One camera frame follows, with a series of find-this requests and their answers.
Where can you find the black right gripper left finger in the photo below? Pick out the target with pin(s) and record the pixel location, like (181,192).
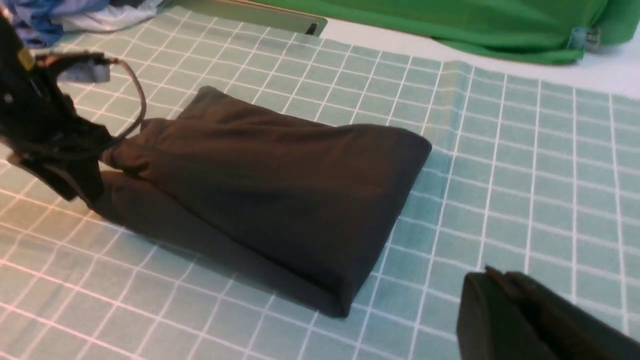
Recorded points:
(490,326)

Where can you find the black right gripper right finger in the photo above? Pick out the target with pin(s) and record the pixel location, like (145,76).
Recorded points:
(567,330)

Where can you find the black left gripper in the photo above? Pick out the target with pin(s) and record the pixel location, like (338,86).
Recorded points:
(52,141)

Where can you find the dark gray long-sleeve top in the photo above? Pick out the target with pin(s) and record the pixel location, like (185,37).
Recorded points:
(301,207)

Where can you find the green checkered tablecloth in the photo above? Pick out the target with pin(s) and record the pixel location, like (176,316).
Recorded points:
(525,175)

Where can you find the blue crumpled garment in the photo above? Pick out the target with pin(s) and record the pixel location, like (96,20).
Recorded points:
(33,19)

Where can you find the white crumpled garment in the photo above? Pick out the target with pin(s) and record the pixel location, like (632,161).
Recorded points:
(110,19)

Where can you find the green backdrop cloth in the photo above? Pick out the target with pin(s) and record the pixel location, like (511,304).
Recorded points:
(546,32)

